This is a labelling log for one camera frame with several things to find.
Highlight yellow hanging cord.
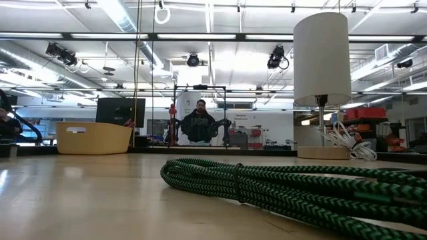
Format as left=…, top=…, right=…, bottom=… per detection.
left=132, top=0, right=143, bottom=147

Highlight white hanging cable ring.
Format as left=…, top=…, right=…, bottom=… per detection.
left=153, top=6, right=171, bottom=25

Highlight person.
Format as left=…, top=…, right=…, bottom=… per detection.
left=0, top=108, right=23, bottom=143
left=179, top=99, right=218, bottom=147

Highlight white shade table lamp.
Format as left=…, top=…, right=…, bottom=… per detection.
left=293, top=12, right=352, bottom=160

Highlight red hanging tool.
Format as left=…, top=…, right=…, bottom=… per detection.
left=168, top=103, right=177, bottom=145

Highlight black monitor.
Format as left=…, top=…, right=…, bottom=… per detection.
left=95, top=97, right=146, bottom=129

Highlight yellow plastic bin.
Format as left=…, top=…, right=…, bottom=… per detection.
left=54, top=121, right=133, bottom=156

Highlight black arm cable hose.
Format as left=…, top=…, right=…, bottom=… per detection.
left=0, top=89, right=43, bottom=146

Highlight white lamp cord bundle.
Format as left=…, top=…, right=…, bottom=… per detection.
left=318, top=121, right=378, bottom=162

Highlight red storage bins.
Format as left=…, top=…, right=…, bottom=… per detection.
left=345, top=107, right=387, bottom=121

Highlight black storage shelf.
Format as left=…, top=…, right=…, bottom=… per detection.
left=325, top=116, right=411, bottom=154

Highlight black overhead frame beam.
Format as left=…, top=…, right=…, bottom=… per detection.
left=0, top=31, right=427, bottom=43

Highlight black hanging cable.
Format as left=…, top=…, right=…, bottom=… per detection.
left=151, top=0, right=157, bottom=147

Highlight long green braided cable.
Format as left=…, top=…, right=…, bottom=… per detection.
left=159, top=158, right=427, bottom=240

